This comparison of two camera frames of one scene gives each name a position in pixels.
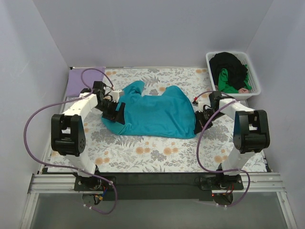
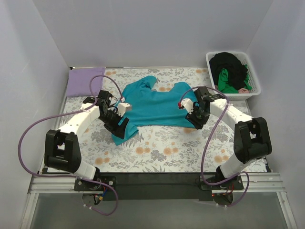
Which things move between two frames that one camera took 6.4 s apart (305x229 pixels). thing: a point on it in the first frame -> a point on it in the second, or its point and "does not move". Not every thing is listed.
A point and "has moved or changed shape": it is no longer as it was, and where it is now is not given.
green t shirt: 224,87 does not move
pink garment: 243,90 does not move
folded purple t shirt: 75,86 does not move
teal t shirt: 169,114 has moved or changed shape
